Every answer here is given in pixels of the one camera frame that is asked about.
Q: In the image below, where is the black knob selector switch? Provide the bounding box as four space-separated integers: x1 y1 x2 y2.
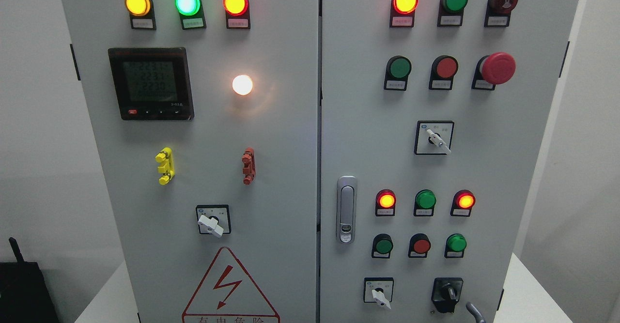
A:
431 277 464 313

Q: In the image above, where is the silver cabinet door latch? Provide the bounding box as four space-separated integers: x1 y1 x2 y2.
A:
336 175 358 244

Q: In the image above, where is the red terminal connector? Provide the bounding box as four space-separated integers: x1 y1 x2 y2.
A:
241 147 256 185

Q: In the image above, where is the grey electrical control cabinet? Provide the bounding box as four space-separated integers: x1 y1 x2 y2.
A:
62 0 578 323

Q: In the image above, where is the lower left red indicator light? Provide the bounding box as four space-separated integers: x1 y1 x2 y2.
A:
375 189 397 216

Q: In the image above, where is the white lit indicator light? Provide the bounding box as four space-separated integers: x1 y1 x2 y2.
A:
231 75 254 96

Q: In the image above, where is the upper green push button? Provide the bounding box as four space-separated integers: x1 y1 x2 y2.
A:
383 55 412 92

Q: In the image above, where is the green push button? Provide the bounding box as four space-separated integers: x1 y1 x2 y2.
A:
383 55 412 92
444 234 467 259
371 234 394 259

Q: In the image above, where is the lower left green push button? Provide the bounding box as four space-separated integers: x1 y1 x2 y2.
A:
371 234 394 259

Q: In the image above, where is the lower green indicator light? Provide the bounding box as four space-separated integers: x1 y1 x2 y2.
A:
414 190 437 216

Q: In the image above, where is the yellow terminal connector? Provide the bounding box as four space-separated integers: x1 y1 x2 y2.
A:
155 147 175 185

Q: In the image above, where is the lower red push button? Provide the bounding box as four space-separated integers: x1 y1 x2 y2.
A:
408 233 432 258

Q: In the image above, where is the red push button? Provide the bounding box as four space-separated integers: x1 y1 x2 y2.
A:
408 233 432 258
428 55 459 91

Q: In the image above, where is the upper red push button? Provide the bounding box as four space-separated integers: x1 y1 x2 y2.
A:
428 55 459 91

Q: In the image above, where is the lower right red indicator light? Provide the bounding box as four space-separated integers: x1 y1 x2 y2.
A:
450 190 476 217

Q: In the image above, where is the left door red indicator light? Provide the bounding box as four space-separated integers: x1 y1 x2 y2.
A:
223 0 251 30

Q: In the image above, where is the red electric warning sticker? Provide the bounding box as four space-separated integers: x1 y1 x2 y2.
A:
182 246 280 323

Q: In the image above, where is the black digital power meter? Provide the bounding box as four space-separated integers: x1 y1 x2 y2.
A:
108 47 194 121

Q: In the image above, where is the top right red indicator light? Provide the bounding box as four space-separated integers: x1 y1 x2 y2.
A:
389 0 419 28

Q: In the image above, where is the lower right green push button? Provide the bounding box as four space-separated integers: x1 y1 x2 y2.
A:
444 234 467 259

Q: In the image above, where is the lit green indicator light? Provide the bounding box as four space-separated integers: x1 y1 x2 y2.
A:
174 0 206 30

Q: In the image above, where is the red emergency stop button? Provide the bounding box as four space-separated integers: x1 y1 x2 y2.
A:
471 52 516 91

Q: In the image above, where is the top green indicator light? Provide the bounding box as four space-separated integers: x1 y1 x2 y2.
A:
437 0 468 27

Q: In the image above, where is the yellow indicator light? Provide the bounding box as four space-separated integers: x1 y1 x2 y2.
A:
125 0 156 30

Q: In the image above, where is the black box with antenna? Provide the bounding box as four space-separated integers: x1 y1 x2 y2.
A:
0 237 59 323

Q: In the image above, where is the white handle rotary switch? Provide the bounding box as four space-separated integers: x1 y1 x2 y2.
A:
196 204 231 238

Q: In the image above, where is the upper white selector switch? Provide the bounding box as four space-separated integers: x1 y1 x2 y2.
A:
414 121 455 155

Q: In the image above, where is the white selector switch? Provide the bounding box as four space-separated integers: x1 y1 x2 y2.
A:
414 121 455 155
363 277 394 310

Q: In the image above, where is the bottom white selector switch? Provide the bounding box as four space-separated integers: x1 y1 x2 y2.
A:
363 277 394 310

